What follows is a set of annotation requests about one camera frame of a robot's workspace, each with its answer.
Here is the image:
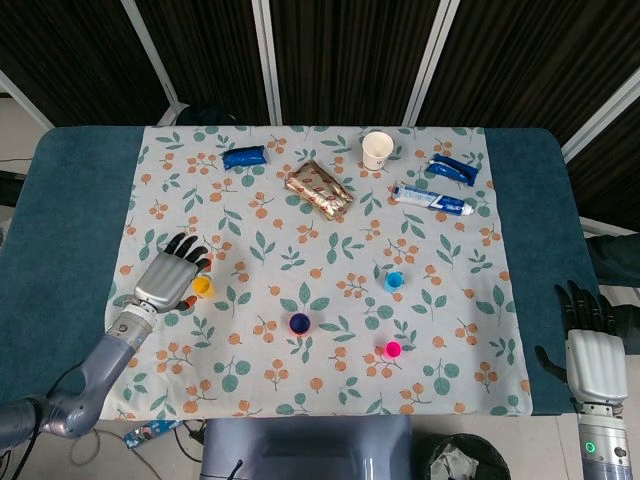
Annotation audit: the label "blue patterned wrapper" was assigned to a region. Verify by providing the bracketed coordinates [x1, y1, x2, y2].
[122, 418, 183, 450]

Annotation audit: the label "dark white-framed partition screen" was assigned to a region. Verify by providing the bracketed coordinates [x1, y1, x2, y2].
[0, 0, 640, 231]

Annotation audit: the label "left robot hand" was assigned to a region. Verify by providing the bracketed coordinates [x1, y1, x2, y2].
[133, 231, 213, 316]

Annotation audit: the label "dark green fabric object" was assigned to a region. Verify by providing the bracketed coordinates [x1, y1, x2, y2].
[584, 233, 640, 289]

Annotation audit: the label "black chair back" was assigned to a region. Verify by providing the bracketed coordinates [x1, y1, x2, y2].
[174, 102, 242, 128]

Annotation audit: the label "black floor cables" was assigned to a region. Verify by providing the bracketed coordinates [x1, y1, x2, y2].
[171, 418, 207, 464]

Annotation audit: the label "white blue toothpaste tube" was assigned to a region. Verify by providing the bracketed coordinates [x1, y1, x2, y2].
[390, 180, 476, 218]

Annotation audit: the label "red plastic cup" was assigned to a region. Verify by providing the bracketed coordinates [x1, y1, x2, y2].
[288, 311, 315, 338]

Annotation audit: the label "black bagged trash bin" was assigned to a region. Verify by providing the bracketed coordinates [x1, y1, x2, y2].
[416, 432, 513, 480]

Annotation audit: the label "yellow plastic cup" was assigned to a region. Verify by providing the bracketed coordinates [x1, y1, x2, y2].
[192, 275, 216, 301]

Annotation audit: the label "gold foil snack package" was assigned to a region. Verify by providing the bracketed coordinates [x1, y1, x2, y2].
[283, 160, 356, 222]

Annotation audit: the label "grey floor cable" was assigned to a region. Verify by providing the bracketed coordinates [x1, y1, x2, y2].
[68, 424, 133, 467]

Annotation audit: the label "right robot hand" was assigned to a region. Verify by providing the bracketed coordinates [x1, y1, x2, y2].
[533, 278, 630, 404]

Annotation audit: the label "floral print tablecloth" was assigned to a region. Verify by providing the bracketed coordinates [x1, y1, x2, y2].
[89, 124, 533, 421]

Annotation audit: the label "white paper cup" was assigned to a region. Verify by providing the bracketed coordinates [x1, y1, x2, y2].
[361, 131, 396, 172]

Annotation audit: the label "teal table cover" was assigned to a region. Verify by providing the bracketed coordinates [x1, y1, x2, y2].
[0, 125, 602, 417]

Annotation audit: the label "grey-blue robot torso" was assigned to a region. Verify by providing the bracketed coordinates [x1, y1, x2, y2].
[199, 414, 416, 480]

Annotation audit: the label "blue snack packet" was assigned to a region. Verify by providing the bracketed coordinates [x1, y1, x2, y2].
[424, 152, 482, 188]
[220, 144, 272, 173]

